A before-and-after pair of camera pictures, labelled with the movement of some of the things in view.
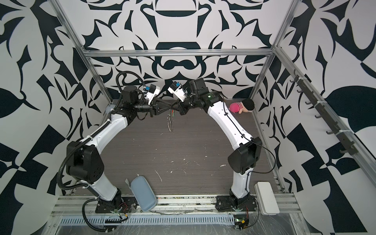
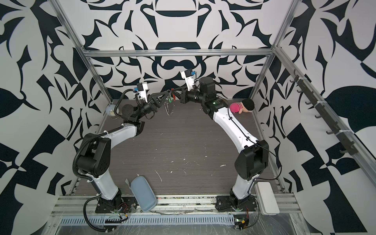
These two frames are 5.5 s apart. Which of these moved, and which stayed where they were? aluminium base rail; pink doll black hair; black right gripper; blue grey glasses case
Moved: black right gripper
Stayed: aluminium base rail; pink doll black hair; blue grey glasses case
